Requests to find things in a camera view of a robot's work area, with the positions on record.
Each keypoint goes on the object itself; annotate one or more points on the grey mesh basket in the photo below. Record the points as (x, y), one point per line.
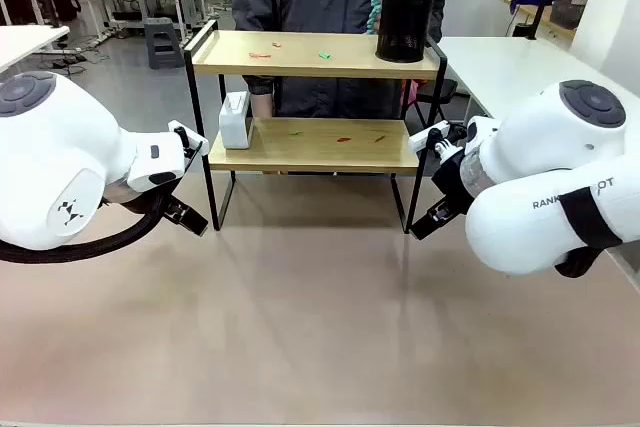
(566, 11)

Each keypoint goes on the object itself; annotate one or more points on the wooden bench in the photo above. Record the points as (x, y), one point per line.
(542, 17)

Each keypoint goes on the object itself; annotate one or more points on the long red paper scrap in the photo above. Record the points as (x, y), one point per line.
(260, 54)

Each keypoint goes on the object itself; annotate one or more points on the large white table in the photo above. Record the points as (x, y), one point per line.
(510, 72)

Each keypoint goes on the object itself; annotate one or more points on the black mesh pen holder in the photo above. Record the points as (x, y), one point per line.
(404, 22)

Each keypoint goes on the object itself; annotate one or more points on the person right forearm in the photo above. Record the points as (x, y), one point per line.
(262, 104)

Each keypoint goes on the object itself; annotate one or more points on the grey plastic step stool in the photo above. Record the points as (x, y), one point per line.
(164, 44)

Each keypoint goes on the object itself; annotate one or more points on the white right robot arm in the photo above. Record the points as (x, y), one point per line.
(545, 172)

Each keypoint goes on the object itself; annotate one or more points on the black backpack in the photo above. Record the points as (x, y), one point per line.
(65, 1)

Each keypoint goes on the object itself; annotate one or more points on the pink plastic item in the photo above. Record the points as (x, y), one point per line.
(410, 94)

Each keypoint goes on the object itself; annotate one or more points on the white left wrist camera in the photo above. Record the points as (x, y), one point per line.
(176, 128)

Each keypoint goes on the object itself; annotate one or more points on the white side table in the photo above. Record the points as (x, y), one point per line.
(25, 42)

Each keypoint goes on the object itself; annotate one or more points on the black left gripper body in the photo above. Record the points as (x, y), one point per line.
(142, 201)

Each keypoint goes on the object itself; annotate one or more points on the white plastic box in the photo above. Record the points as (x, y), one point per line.
(232, 124)

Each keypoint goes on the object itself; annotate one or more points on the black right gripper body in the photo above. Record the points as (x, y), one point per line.
(455, 177)

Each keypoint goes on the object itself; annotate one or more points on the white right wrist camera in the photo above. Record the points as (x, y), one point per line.
(425, 136)

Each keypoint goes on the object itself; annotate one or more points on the black frame wooden shelf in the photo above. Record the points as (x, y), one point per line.
(310, 152)

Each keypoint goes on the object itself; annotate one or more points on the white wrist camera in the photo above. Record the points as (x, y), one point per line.
(425, 136)
(176, 128)

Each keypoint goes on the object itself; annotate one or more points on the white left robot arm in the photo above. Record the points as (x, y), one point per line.
(55, 147)

